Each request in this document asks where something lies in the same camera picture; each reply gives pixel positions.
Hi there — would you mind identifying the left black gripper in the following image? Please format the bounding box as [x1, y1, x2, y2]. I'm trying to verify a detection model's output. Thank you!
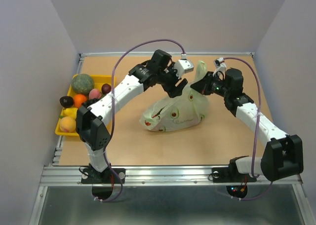
[158, 62, 188, 98]

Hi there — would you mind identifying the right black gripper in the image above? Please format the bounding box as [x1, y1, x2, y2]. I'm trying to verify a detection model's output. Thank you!
[190, 71, 231, 98]

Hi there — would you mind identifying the green avocado print plastic bag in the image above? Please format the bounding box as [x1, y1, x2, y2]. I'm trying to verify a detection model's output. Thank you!
[140, 61, 210, 132]

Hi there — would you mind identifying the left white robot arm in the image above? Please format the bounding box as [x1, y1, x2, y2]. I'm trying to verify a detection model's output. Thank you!
[76, 49, 194, 184]

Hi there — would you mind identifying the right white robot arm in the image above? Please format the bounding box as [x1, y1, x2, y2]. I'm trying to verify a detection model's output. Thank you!
[191, 68, 304, 182]

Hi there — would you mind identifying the dark red fake plum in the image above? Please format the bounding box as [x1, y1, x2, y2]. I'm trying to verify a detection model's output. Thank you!
[101, 83, 112, 94]

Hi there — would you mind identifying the pink fake peach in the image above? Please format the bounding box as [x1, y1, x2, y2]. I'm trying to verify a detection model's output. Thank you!
[88, 88, 102, 99]

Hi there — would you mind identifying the dark fake grape bunch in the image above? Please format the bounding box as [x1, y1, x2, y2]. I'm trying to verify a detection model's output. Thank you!
[82, 98, 100, 108]

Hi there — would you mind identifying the green fake melon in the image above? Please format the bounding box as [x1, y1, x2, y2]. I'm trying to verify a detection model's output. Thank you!
[71, 74, 94, 95]

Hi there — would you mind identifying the fake orange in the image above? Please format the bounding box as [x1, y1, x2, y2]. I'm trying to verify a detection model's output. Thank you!
[73, 94, 87, 108]

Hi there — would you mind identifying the dark fake avocado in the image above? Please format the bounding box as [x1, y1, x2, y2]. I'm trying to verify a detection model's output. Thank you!
[59, 96, 74, 108]

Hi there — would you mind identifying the yellow plastic tray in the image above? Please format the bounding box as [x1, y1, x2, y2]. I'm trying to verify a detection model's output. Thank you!
[55, 75, 115, 137]

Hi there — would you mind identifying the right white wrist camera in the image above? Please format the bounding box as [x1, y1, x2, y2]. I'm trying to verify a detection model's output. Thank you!
[213, 57, 227, 76]

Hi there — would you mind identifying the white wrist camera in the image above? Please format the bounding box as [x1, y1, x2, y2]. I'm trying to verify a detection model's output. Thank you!
[173, 53, 194, 79]
[213, 57, 227, 76]

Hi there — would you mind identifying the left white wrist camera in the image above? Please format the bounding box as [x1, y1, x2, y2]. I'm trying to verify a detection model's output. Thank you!
[173, 53, 194, 79]

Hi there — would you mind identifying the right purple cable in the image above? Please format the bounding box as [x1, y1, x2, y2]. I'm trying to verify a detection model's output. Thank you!
[223, 57, 274, 201]

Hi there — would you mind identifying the aluminium mounting rail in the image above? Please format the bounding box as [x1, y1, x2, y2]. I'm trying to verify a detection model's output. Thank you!
[40, 163, 303, 186]

